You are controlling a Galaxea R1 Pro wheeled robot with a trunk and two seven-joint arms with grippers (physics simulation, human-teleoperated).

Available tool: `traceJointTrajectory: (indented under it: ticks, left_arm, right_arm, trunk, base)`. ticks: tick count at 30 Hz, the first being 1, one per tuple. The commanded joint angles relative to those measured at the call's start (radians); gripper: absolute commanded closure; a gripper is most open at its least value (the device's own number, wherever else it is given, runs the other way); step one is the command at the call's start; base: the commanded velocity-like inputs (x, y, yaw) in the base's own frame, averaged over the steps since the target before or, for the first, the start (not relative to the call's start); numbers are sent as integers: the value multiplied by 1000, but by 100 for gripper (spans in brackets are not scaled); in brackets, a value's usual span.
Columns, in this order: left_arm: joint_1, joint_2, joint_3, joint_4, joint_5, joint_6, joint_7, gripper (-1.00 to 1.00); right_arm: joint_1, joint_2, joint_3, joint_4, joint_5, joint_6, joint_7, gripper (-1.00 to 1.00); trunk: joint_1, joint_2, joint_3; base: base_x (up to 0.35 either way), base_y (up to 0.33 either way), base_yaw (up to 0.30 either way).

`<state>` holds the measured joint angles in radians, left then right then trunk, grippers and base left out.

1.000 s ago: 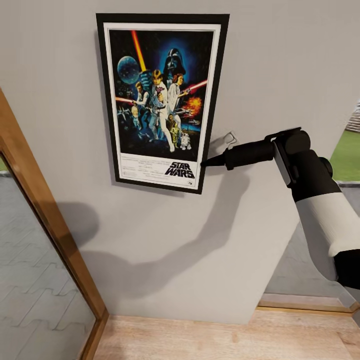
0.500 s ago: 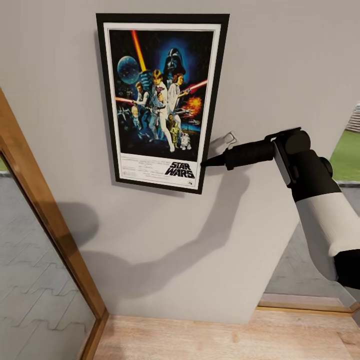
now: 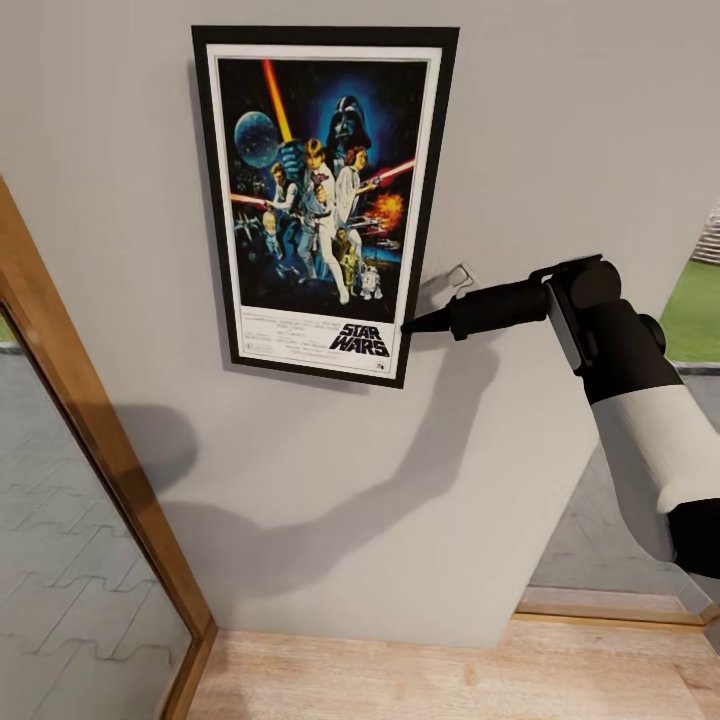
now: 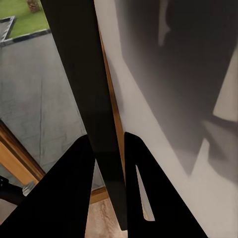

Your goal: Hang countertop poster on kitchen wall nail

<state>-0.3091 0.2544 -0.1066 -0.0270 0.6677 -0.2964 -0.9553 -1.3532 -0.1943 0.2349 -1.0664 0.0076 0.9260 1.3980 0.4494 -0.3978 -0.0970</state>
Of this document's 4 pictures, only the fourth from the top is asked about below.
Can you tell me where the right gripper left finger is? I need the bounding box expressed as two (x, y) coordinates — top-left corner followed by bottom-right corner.
(0, 134), (96, 238)

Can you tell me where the poster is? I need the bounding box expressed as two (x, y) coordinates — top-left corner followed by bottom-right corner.
(40, 0), (127, 231)

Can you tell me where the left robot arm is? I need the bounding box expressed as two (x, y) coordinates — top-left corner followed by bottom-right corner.
(0, 176), (37, 206)

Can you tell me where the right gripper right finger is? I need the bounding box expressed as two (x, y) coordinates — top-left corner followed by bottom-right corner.
(124, 132), (208, 238)

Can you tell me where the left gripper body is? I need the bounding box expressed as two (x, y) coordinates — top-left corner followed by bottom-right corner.
(7, 186), (25, 206)

